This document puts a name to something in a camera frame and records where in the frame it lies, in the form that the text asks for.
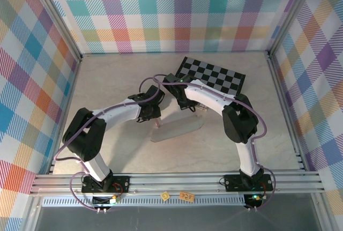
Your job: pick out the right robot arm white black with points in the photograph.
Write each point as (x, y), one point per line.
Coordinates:
(209, 95)

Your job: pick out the wide aluminium mounting rail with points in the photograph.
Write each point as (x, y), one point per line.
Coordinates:
(174, 184)

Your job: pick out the small orange tag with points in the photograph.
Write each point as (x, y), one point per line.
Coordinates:
(186, 196)

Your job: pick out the pink paper box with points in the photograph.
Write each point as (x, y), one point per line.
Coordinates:
(177, 129)

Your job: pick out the small yellow tag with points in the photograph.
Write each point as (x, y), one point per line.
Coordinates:
(165, 196)

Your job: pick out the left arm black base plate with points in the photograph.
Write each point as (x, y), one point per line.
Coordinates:
(120, 184)

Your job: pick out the left front aluminium frame post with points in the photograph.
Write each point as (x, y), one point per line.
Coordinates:
(32, 213)

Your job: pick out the aluminium frame post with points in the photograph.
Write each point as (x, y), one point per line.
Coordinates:
(55, 14)
(320, 213)
(290, 14)
(32, 213)

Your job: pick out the rear aluminium frame rail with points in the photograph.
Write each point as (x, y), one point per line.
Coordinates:
(174, 52)

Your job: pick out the right side aluminium frame rail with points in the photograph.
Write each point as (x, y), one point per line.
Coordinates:
(287, 107)

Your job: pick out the left rear aluminium frame post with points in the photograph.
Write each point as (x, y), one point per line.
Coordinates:
(55, 14)

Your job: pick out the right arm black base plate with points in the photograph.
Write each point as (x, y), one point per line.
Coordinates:
(233, 182)

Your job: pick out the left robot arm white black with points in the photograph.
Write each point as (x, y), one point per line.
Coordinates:
(118, 113)

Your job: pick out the black grey folding chessboard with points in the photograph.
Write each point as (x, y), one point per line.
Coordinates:
(214, 75)

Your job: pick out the right rear aluminium frame post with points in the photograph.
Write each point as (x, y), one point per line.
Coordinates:
(290, 14)

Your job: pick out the aluminium frame rail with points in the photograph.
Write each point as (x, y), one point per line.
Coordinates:
(174, 52)
(287, 107)

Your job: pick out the right front aluminium frame post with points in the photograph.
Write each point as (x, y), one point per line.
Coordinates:
(320, 213)

